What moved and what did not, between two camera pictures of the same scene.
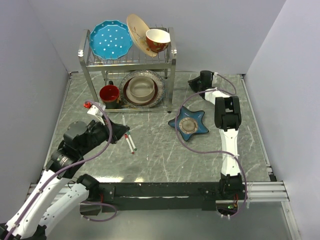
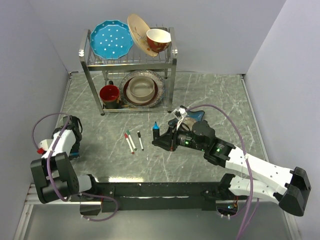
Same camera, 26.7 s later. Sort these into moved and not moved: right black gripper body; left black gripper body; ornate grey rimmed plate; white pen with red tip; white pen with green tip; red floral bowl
Moved: left black gripper body; right black gripper body
Not moved: white pen with red tip; white pen with green tip; ornate grey rimmed plate; red floral bowl
